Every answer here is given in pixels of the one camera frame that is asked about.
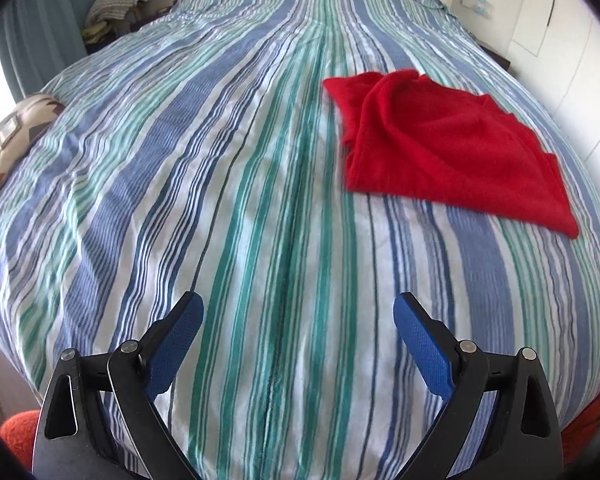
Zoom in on pile of folded clothes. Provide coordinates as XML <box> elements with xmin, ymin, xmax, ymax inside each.
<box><xmin>81</xmin><ymin>0</ymin><xmax>150</xmax><ymax>44</ymax></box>

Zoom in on beige patterned cushion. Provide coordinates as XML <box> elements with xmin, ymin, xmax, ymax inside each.
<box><xmin>0</xmin><ymin>93</ymin><xmax>65</xmax><ymax>189</ymax></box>

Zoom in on red sweater white motif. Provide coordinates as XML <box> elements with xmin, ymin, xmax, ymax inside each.
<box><xmin>323</xmin><ymin>70</ymin><xmax>579</xmax><ymax>240</ymax></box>

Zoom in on blue green striped bedspread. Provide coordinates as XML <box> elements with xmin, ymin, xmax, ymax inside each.
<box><xmin>0</xmin><ymin>0</ymin><xmax>600</xmax><ymax>479</ymax></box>

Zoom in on dark wooden nightstand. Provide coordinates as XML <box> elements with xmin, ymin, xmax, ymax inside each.
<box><xmin>479</xmin><ymin>44</ymin><xmax>510</xmax><ymax>72</ymax></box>

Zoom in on wall socket with sticker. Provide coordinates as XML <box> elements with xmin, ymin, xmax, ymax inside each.
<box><xmin>460</xmin><ymin>0</ymin><xmax>492</xmax><ymax>16</ymax></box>

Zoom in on teal curtain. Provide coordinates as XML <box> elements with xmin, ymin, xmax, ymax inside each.
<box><xmin>0</xmin><ymin>0</ymin><xmax>95</xmax><ymax>102</ymax></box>

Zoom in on orange fluffy garment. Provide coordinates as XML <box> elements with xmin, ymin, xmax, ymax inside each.
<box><xmin>0</xmin><ymin>394</ymin><xmax>600</xmax><ymax>471</ymax></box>

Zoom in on white wardrobe doors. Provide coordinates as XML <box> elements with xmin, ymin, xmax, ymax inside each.
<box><xmin>507</xmin><ymin>0</ymin><xmax>600</xmax><ymax>191</ymax></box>

